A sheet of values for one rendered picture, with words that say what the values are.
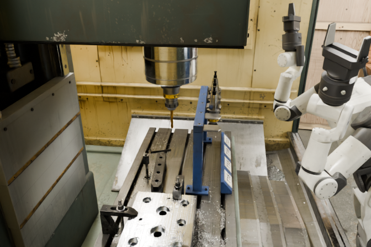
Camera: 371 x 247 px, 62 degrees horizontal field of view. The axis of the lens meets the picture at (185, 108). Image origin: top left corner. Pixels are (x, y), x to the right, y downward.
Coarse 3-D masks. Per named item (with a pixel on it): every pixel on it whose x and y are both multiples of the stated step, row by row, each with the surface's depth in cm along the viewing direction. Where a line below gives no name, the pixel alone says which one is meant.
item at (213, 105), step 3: (213, 96) 132; (216, 96) 133; (210, 99) 134; (213, 99) 133; (216, 99) 133; (210, 102) 134; (213, 102) 133; (216, 102) 133; (210, 105) 134; (213, 105) 133; (216, 105) 134; (210, 108) 134; (213, 108) 134; (216, 108) 134
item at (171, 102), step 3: (168, 99) 93; (171, 99) 93; (174, 99) 93; (177, 99) 95; (165, 102) 95; (168, 102) 94; (171, 102) 94; (174, 102) 94; (177, 102) 95; (165, 105) 95; (168, 105) 94; (171, 105) 94; (174, 105) 94; (177, 105) 95; (168, 108) 95; (171, 108) 94; (174, 108) 95
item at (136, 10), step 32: (0, 0) 76; (32, 0) 75; (64, 0) 74; (96, 0) 73; (128, 0) 72; (160, 0) 72; (192, 0) 71; (224, 0) 70; (0, 32) 79; (32, 32) 78; (64, 32) 77; (96, 32) 76; (128, 32) 75; (160, 32) 75; (192, 32) 74; (224, 32) 73
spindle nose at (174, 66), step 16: (144, 48) 85; (160, 48) 81; (176, 48) 81; (192, 48) 84; (144, 64) 87; (160, 64) 83; (176, 64) 83; (192, 64) 85; (160, 80) 85; (176, 80) 85; (192, 80) 88
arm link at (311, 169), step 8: (312, 144) 97; (320, 144) 96; (328, 144) 95; (304, 152) 102; (312, 152) 98; (320, 152) 96; (304, 160) 100; (312, 160) 98; (320, 160) 97; (296, 168) 108; (304, 168) 101; (312, 168) 98; (320, 168) 98; (304, 176) 101; (312, 176) 99; (320, 176) 99; (328, 176) 100; (312, 184) 100
